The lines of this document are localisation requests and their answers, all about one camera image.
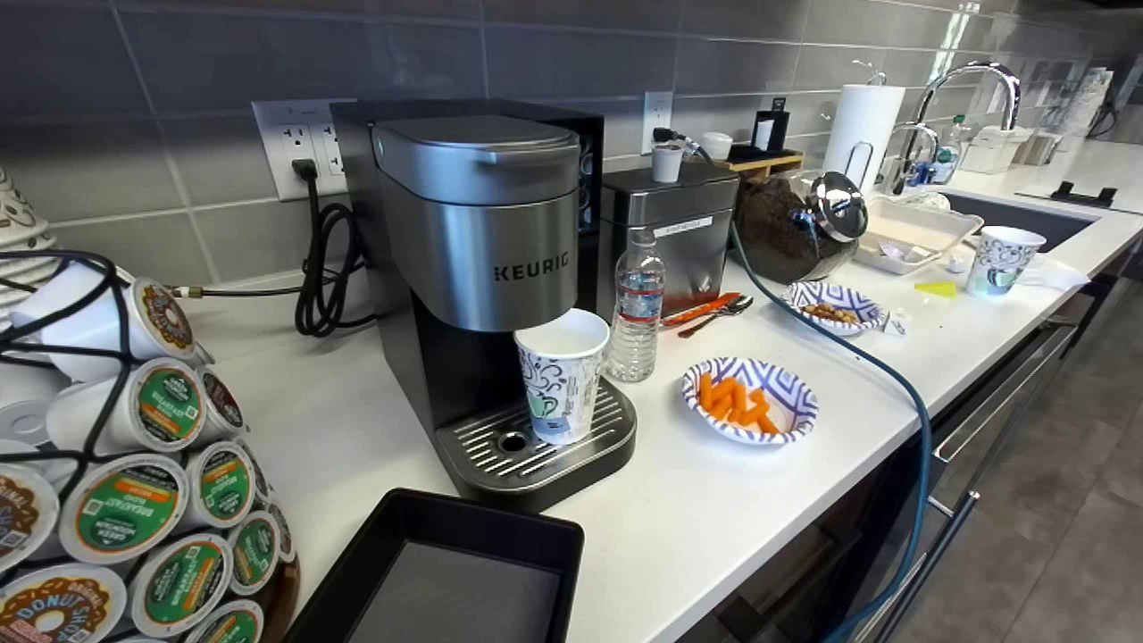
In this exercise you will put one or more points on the yellow sponge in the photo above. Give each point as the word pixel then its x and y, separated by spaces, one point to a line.
pixel 936 287

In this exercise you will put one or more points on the narrow white wall outlet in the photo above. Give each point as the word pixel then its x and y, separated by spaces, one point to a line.
pixel 654 117

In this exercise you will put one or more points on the stainless steel box appliance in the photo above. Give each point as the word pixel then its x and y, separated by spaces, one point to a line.
pixel 679 226

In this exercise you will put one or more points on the kitchen sink basin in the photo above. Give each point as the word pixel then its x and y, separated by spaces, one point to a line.
pixel 1024 218

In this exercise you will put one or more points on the soap dispenser bottle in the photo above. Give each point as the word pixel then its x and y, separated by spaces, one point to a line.
pixel 947 148

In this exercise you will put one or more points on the brown donut lid coffee pod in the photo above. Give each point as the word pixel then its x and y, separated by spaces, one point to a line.
pixel 60 609

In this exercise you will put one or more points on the white mug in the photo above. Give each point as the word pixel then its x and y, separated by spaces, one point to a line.
pixel 714 148

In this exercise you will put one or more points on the green lid coffee pod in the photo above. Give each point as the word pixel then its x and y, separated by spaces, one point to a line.
pixel 255 550
pixel 167 405
pixel 231 622
pixel 224 485
pixel 181 582
pixel 127 505

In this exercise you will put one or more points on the dark kettle with silver lid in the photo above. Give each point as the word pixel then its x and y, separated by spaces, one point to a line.
pixel 788 226

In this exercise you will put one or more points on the wooden tray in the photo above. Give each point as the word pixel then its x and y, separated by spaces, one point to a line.
pixel 770 161

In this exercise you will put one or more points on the black rectangular tray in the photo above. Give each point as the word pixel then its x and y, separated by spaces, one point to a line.
pixel 450 573

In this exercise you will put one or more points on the chrome sink faucet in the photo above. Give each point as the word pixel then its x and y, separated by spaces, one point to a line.
pixel 942 108

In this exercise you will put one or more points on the silver Keurig coffee maker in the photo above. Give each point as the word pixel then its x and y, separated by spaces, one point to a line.
pixel 477 236

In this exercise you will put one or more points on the blue patterned plate with carrots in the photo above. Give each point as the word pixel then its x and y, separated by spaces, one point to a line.
pixel 788 399

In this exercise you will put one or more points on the small white cup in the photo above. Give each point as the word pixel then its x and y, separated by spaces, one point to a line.
pixel 670 161

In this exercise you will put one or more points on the dark glass bottle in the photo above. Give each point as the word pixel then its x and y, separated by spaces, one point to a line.
pixel 774 129

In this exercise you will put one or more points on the white paper towel roll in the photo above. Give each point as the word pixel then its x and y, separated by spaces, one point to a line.
pixel 862 125

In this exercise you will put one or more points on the patterned paper cup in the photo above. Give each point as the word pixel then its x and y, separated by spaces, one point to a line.
pixel 1002 263
pixel 557 375

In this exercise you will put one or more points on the clear plastic water bottle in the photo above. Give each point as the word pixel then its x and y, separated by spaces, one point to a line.
pixel 636 307

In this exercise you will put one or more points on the orange carrot pieces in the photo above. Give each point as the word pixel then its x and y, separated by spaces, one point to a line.
pixel 737 405

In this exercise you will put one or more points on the blue patterned plate with snack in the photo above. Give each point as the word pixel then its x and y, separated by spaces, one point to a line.
pixel 857 305

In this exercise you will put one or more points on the clear plastic container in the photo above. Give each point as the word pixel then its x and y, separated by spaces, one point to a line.
pixel 917 232

